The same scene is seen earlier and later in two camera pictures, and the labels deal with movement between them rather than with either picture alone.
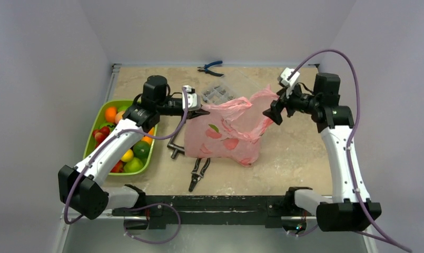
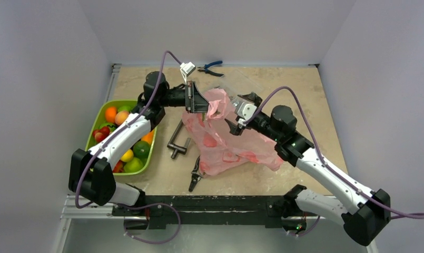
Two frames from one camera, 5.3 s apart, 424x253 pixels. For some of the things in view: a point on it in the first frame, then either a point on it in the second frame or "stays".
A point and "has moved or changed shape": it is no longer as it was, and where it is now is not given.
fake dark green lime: [141, 149] stays
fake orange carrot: [148, 138] stays
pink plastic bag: [230, 129] has moved or changed shape
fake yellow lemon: [128, 156] stays
